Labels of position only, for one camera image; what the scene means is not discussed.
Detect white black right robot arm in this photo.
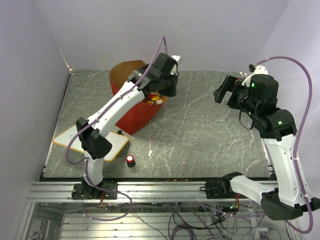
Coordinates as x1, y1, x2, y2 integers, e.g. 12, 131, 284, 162
213, 74, 320, 221

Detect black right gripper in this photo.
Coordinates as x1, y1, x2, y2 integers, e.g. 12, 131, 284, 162
214, 74, 259, 118

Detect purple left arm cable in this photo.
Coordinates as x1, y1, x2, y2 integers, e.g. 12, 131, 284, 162
65, 35, 168, 165

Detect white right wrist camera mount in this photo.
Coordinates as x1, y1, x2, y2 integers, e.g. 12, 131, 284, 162
241, 64, 269, 87

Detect red paper bag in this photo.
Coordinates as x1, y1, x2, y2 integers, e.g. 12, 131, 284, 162
109, 60, 169, 135

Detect small whiteboard yellow frame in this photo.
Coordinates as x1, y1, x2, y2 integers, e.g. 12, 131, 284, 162
52, 125, 129, 162

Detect red candy assortment bag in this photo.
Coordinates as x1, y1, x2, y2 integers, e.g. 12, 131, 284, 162
146, 92, 165, 106

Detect loose cables under table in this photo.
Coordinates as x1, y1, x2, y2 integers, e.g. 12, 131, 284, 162
82, 199, 266, 240

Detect aluminium frame rail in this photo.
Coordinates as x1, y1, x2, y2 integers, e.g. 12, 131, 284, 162
27, 181, 280, 203

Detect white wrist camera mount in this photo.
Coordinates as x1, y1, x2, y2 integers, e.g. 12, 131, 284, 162
241, 64, 269, 87
171, 55, 182, 63

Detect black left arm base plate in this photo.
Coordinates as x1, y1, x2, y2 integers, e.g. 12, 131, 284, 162
71, 181, 118, 200

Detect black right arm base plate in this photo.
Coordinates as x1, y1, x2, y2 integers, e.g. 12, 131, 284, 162
199, 178, 233, 199

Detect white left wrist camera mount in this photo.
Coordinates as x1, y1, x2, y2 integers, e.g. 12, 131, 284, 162
171, 55, 182, 63

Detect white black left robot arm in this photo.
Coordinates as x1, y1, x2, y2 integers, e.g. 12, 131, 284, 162
75, 52, 181, 199

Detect red cap black marker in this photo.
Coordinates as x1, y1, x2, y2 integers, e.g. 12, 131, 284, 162
126, 155, 136, 168

